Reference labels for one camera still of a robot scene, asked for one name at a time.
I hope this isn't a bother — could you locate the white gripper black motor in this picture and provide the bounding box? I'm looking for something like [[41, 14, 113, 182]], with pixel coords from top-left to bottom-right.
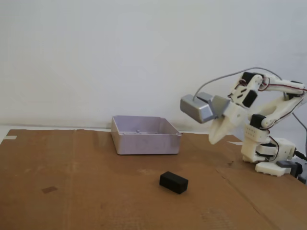
[[208, 82, 259, 145]]

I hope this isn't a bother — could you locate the black rectangular block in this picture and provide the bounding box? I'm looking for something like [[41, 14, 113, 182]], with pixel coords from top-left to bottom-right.
[[159, 170, 189, 195]]

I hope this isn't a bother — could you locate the pale lilac plastic box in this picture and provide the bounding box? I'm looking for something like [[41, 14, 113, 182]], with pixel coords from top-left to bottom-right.
[[111, 115, 182, 156]]

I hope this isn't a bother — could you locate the silver wrist webcam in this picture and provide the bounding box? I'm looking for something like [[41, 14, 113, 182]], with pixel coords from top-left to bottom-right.
[[179, 92, 218, 125]]

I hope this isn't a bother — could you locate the grey table clamp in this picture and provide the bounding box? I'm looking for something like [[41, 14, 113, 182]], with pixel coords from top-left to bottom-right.
[[276, 160, 307, 185]]

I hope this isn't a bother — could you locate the brown cardboard sheet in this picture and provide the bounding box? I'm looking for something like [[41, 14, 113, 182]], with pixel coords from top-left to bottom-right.
[[0, 128, 307, 230]]

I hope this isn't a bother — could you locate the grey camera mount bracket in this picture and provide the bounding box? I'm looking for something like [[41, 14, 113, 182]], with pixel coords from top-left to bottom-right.
[[212, 95, 231, 119]]

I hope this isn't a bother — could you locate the black power cable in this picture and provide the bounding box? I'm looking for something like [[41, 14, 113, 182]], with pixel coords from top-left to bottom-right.
[[294, 149, 307, 161]]

